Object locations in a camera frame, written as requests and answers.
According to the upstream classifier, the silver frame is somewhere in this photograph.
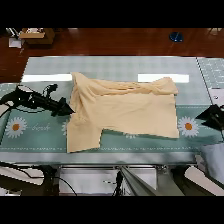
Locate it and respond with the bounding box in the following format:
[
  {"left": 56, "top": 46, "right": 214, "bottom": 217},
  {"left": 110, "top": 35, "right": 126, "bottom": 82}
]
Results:
[{"left": 0, "top": 161, "right": 202, "bottom": 197}]

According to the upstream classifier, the light blue garment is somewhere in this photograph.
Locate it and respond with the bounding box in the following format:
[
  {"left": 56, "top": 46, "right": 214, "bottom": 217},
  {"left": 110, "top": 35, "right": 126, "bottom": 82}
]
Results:
[{"left": 199, "top": 142, "right": 224, "bottom": 185}]

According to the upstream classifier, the blue round object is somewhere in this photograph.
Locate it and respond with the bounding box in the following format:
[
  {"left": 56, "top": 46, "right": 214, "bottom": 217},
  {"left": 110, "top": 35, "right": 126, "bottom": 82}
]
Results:
[{"left": 168, "top": 31, "right": 185, "bottom": 43}]

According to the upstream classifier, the black cable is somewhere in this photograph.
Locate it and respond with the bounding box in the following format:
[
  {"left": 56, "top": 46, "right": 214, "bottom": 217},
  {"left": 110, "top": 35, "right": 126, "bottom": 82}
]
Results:
[{"left": 53, "top": 175, "right": 79, "bottom": 197}]

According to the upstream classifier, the cream T-shirt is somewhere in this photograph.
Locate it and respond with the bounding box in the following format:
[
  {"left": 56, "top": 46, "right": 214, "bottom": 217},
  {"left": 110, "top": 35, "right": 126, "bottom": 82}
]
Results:
[{"left": 65, "top": 71, "right": 181, "bottom": 154}]

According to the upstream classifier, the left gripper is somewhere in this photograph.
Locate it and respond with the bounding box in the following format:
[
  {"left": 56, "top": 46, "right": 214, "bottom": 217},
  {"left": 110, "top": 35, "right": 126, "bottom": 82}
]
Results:
[{"left": 49, "top": 96, "right": 76, "bottom": 118}]

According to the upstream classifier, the cardboard box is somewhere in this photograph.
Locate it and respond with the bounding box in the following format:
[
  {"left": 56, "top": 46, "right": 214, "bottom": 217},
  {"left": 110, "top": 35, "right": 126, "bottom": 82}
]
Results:
[{"left": 18, "top": 28, "right": 56, "bottom": 46}]

